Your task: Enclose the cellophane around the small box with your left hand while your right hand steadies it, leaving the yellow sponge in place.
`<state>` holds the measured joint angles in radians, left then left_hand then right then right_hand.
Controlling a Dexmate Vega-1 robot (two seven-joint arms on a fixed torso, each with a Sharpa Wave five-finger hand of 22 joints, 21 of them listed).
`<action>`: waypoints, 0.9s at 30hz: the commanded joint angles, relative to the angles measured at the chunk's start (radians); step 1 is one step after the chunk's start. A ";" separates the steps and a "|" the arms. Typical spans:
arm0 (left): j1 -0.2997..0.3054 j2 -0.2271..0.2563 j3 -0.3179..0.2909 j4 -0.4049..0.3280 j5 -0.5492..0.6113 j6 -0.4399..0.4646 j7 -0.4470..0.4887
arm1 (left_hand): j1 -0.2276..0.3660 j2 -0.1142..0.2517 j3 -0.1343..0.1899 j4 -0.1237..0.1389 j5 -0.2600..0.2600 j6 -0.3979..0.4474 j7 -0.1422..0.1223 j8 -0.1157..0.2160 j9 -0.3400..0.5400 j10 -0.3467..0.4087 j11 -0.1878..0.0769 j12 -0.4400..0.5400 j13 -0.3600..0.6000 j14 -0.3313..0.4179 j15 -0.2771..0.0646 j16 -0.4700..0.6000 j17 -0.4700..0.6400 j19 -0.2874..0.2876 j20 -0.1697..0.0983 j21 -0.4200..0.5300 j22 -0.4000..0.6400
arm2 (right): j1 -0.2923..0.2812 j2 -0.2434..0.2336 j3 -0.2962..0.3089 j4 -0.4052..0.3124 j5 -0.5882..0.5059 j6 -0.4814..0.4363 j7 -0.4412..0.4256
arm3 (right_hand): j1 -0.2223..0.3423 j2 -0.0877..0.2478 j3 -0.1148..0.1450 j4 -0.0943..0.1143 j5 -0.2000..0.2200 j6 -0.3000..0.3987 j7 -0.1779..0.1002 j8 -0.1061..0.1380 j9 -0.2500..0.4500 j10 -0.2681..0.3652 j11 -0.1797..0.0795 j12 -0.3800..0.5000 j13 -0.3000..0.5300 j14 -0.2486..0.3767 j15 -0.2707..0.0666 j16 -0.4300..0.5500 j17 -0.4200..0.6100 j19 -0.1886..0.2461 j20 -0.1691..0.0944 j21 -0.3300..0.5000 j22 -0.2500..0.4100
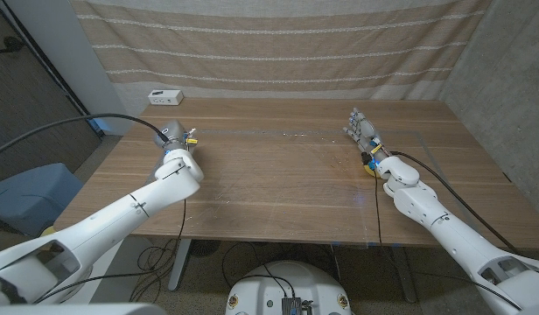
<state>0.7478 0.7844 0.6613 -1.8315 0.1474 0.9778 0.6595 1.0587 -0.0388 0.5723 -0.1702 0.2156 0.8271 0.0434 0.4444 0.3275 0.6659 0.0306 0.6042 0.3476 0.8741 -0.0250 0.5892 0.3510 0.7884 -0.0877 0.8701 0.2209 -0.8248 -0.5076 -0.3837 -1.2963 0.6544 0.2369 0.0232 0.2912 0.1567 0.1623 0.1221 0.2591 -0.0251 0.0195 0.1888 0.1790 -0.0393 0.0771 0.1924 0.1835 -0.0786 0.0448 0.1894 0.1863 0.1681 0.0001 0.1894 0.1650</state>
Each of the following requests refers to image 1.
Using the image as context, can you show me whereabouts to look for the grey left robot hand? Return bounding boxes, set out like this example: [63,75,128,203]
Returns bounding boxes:
[153,119,199,153]

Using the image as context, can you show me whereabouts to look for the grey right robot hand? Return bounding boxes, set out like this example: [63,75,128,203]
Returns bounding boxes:
[342,108,391,167]

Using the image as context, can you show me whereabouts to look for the clear cellophane sheet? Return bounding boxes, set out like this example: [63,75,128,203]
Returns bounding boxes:
[181,129,370,249]

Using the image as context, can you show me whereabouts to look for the white power strip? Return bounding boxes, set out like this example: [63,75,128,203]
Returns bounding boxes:
[147,89,185,107]

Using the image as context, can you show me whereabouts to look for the dark round floor disc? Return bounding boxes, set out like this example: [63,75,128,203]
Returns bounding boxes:
[188,239,221,258]

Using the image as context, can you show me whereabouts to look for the beige striped backdrop cloth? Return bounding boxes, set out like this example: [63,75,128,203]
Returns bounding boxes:
[69,0,493,102]

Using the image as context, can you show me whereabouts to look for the grey table leg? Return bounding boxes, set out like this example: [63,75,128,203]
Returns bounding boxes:
[167,238,193,292]
[390,246,418,304]

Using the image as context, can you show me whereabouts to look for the blue-grey upholstered chair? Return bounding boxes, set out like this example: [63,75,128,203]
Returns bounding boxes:
[0,162,85,238]

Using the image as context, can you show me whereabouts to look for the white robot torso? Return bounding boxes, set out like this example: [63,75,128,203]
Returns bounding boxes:
[225,260,353,315]

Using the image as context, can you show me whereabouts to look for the grey torso connector module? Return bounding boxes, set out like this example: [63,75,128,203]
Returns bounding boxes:
[281,297,314,315]

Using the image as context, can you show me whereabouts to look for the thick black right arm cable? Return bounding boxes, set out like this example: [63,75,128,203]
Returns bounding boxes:
[388,150,521,256]

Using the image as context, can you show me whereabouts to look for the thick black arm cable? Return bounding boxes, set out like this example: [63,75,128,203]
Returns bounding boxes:
[388,150,521,256]
[0,113,171,161]

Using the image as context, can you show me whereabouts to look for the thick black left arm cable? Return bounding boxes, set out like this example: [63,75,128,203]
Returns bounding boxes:
[0,113,171,161]

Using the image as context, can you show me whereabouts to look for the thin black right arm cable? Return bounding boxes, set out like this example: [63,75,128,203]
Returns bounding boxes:
[373,173,384,249]

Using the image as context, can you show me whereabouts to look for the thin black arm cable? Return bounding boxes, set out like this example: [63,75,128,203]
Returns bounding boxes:
[32,199,187,305]
[373,173,384,249]

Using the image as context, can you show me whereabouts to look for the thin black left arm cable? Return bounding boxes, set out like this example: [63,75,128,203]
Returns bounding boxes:
[32,199,187,305]

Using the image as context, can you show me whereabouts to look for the tangled black floor cables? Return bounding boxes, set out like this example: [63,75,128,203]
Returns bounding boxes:
[128,238,186,304]

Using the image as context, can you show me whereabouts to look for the black torso cable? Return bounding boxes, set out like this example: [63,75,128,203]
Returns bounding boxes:
[220,241,297,298]

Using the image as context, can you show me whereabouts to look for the black door handle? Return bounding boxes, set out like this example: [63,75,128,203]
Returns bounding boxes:
[0,36,26,54]

